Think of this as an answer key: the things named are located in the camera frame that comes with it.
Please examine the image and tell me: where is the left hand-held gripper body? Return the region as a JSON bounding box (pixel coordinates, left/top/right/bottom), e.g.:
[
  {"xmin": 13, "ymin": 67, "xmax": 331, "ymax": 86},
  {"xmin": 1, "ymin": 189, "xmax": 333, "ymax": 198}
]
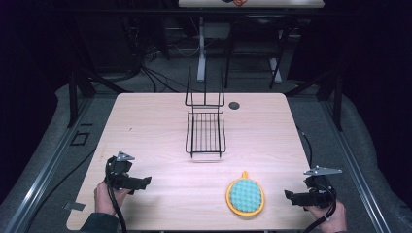
[{"xmin": 104, "ymin": 150, "xmax": 136, "ymax": 190}]

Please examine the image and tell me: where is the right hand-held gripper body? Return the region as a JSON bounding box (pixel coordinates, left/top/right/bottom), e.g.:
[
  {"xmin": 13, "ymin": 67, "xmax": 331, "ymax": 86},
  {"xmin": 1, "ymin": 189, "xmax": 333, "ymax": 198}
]
[{"xmin": 302, "ymin": 165, "xmax": 343, "ymax": 210}]

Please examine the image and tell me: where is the yellow plate with blue sponge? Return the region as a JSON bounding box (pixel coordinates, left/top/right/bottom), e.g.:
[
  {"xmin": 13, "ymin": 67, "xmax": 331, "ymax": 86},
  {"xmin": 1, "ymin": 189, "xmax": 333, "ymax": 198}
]
[{"xmin": 224, "ymin": 171, "xmax": 266, "ymax": 217}]

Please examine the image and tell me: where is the black wire rack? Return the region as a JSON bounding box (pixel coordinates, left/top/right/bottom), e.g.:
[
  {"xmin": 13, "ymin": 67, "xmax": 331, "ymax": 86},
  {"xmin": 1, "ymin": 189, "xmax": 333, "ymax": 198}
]
[{"xmin": 185, "ymin": 65, "xmax": 227, "ymax": 159}]

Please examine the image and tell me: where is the person's right hand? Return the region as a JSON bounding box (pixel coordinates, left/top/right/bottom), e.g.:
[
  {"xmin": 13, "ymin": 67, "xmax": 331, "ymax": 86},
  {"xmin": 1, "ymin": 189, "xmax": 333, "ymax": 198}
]
[{"xmin": 305, "ymin": 199, "xmax": 348, "ymax": 233}]

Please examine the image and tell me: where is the person's left hand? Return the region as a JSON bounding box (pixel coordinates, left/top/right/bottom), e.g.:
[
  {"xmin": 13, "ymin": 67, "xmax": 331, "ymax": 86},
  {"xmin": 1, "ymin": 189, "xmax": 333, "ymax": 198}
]
[{"xmin": 93, "ymin": 180, "xmax": 132, "ymax": 216}]

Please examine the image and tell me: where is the grey tape piece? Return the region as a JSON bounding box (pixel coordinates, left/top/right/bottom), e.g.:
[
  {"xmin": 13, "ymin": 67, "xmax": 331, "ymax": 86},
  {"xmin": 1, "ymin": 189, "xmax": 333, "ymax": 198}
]
[{"xmin": 62, "ymin": 201, "xmax": 86, "ymax": 213}]

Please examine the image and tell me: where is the white desk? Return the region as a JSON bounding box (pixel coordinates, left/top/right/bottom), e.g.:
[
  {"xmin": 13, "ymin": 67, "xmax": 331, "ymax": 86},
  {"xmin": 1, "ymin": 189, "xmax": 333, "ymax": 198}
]
[{"xmin": 178, "ymin": 0, "xmax": 326, "ymax": 83}]

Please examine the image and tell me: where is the black chair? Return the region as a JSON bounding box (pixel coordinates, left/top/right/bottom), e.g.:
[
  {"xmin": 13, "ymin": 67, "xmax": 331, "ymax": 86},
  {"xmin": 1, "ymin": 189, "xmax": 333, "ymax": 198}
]
[{"xmin": 224, "ymin": 13, "xmax": 288, "ymax": 90}]

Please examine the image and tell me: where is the orange and dark object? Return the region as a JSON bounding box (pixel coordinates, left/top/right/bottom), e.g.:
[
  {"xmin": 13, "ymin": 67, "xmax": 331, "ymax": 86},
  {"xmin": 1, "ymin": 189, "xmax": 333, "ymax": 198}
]
[{"xmin": 221, "ymin": 0, "xmax": 250, "ymax": 7}]

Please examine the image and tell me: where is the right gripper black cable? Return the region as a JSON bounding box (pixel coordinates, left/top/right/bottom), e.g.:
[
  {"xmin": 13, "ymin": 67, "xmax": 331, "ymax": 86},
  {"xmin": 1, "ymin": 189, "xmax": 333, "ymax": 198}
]
[{"xmin": 302, "ymin": 183, "xmax": 338, "ymax": 233}]

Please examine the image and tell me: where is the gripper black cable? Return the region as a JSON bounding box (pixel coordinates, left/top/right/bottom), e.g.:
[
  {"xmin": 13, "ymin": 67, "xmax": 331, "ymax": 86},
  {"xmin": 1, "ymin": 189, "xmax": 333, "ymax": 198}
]
[
  {"xmin": 302, "ymin": 183, "xmax": 338, "ymax": 233},
  {"xmin": 105, "ymin": 176, "xmax": 128, "ymax": 233}
]

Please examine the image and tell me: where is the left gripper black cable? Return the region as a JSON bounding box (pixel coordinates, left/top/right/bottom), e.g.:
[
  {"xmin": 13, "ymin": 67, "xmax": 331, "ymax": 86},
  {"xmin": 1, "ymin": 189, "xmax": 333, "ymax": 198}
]
[{"xmin": 105, "ymin": 176, "xmax": 128, "ymax": 233}]

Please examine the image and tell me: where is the aluminium rail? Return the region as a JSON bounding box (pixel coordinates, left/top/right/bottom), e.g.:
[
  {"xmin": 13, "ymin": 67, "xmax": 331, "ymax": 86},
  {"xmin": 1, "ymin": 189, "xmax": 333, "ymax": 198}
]
[
  {"xmin": 2, "ymin": 96, "xmax": 95, "ymax": 233},
  {"xmin": 319, "ymin": 99, "xmax": 394, "ymax": 233}
]

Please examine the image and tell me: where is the black cable at table edge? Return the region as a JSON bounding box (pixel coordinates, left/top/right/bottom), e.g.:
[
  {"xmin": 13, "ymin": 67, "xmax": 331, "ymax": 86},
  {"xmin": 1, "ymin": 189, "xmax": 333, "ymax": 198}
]
[{"xmin": 295, "ymin": 125, "xmax": 314, "ymax": 169}]

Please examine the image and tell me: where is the black floor cable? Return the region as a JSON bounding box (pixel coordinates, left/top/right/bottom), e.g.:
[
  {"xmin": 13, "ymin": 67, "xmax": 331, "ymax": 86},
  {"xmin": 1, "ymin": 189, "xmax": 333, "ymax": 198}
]
[{"xmin": 26, "ymin": 147, "xmax": 98, "ymax": 233}]

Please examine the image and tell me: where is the bundle of floor cables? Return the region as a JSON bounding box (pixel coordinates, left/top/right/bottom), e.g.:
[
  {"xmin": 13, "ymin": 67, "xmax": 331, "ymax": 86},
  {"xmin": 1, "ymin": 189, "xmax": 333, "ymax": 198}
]
[{"xmin": 127, "ymin": 18, "xmax": 203, "ymax": 94}]

